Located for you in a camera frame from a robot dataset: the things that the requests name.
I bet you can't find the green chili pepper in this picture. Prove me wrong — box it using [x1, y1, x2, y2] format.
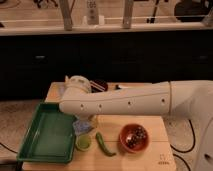
[95, 132, 116, 157]

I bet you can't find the red bowl with beans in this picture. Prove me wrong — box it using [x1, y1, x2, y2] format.
[119, 123, 149, 154]

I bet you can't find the dark striped bowl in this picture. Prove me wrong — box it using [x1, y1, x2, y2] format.
[90, 80, 108, 93]

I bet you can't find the black floor cable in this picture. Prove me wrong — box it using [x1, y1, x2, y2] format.
[169, 119, 197, 171]

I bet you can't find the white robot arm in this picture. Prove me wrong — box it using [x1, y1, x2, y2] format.
[59, 76, 213, 171]

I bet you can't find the green plastic tray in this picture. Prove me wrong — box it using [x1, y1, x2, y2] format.
[17, 103, 76, 163]

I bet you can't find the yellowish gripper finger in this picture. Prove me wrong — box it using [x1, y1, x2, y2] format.
[90, 116, 98, 128]

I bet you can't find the blue sponge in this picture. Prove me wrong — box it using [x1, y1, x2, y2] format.
[73, 120, 94, 136]

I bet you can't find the green small cup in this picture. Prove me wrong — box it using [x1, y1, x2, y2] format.
[76, 134, 91, 151]

